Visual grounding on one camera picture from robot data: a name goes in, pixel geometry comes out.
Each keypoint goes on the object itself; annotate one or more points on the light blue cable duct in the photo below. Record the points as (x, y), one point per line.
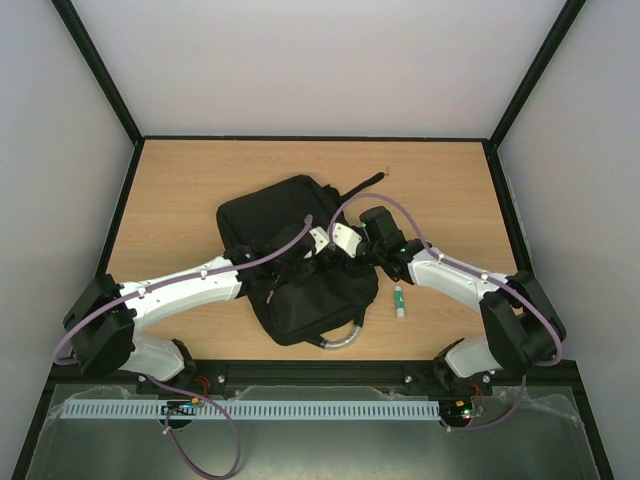
(100, 409)

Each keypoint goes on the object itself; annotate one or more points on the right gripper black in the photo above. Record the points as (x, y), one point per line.
(347, 258)

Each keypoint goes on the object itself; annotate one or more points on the black student backpack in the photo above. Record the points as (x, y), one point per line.
(328, 310)

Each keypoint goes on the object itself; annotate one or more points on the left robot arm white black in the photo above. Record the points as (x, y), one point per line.
(105, 328)

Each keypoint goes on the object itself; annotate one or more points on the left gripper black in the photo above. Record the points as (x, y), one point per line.
(302, 278)

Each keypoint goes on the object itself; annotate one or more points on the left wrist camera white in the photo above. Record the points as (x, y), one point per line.
(320, 238)

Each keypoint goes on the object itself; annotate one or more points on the white glue stick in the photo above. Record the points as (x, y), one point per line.
(399, 302)

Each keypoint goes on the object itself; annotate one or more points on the black frame rail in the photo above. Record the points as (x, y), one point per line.
(414, 378)

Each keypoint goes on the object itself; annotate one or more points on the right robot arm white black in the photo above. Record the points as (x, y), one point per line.
(521, 327)

